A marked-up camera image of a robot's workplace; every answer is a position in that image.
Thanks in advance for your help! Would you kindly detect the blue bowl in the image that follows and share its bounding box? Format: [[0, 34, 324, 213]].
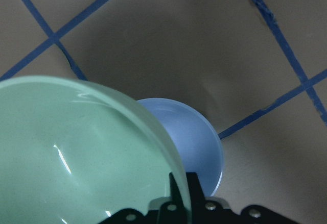
[[138, 98, 224, 196]]

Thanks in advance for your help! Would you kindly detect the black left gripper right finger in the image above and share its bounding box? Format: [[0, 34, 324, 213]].
[[186, 172, 296, 223]]

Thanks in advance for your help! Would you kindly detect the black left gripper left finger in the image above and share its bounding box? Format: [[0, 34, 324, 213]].
[[101, 173, 189, 224]]

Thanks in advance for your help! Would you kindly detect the green bowl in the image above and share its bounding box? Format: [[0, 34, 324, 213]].
[[1, 76, 191, 223]]

